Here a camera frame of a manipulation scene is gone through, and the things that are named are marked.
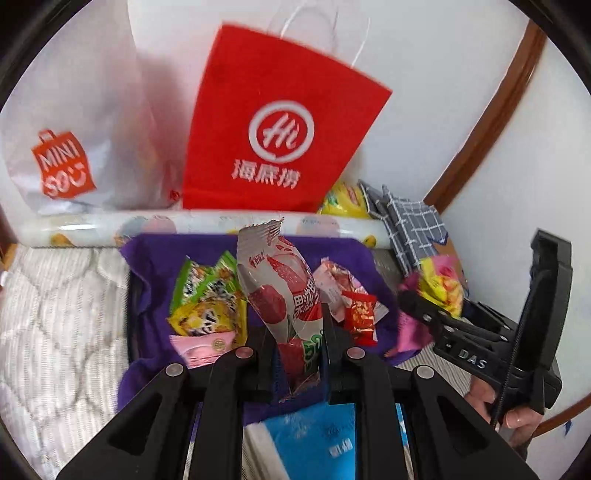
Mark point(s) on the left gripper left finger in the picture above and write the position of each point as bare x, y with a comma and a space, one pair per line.
185, 423

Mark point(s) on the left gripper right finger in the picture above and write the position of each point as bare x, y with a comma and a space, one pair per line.
411, 424

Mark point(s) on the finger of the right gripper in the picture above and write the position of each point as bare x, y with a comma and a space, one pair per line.
484, 316
439, 320

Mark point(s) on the pink yellow snack bag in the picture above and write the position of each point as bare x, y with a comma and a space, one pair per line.
438, 281

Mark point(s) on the pale pink pastry packet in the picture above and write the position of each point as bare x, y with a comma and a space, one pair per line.
380, 311

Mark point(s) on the pink candy-shaped packet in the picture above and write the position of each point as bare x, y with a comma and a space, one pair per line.
200, 351

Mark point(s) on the pink bear snack packet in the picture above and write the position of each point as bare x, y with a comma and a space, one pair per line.
332, 280

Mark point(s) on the strawberry drink pouch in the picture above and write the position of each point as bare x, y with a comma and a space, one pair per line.
280, 288

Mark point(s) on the green snack packet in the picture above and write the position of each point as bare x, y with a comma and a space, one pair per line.
196, 282

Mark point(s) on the red small snack packet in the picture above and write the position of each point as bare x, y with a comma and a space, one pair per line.
360, 318

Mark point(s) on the yellow snack packet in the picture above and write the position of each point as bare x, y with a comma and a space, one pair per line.
206, 317
345, 200

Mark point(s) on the grey plaid folded cloth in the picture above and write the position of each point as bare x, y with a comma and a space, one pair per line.
415, 229

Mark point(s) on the blue tissue pack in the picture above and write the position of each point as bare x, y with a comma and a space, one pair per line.
317, 442

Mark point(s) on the yellow snack packet behind roll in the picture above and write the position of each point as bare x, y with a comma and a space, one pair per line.
345, 200

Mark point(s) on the striped mattress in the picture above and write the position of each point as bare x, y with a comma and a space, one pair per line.
63, 349

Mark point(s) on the purple towel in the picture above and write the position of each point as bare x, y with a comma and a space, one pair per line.
155, 260

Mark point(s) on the white patterned paper roll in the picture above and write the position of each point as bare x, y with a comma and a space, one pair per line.
114, 229

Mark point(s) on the red Haidilao paper bag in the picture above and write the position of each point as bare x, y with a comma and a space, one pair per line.
280, 112

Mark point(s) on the white Miniso plastic bag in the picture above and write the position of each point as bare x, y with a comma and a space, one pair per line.
77, 131

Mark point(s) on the brown wooden door frame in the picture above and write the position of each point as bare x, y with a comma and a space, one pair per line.
492, 122

